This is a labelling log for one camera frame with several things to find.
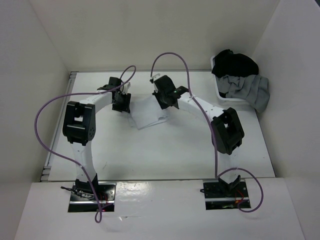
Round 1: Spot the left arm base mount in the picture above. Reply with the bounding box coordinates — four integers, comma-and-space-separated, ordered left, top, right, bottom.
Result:
60, 181, 116, 213

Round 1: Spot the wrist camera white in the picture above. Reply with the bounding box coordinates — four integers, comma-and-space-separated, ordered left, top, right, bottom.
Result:
120, 82, 131, 95
149, 73, 162, 84

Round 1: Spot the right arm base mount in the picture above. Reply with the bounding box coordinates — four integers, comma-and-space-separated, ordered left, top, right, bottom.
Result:
200, 180, 251, 211

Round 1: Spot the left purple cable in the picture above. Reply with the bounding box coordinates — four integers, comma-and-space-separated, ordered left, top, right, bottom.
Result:
34, 65, 137, 223

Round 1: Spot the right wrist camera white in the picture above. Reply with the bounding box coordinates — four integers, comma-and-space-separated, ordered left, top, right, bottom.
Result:
149, 73, 162, 84

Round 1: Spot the purple cable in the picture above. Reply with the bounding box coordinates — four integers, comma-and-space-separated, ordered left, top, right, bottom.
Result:
150, 52, 264, 213
34, 65, 137, 223

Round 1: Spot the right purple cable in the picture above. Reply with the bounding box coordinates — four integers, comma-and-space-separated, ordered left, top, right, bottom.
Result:
150, 52, 264, 213

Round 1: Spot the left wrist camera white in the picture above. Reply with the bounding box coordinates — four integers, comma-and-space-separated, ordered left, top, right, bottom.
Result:
120, 82, 131, 95

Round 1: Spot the grey garment in bin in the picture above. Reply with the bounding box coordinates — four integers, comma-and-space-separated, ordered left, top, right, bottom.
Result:
216, 75, 270, 113

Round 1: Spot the black garment in bin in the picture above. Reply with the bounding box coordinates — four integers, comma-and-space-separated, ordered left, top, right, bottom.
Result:
211, 49, 259, 78

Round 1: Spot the white plastic bin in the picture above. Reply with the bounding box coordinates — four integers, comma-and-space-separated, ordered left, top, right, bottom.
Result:
210, 55, 251, 106

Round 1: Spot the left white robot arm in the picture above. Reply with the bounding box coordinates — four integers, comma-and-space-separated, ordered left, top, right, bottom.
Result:
62, 77, 131, 200

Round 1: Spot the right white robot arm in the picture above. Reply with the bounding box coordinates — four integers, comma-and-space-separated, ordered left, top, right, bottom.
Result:
149, 74, 245, 197

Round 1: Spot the white skirt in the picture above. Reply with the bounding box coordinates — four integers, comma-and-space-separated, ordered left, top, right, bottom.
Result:
128, 95, 170, 130

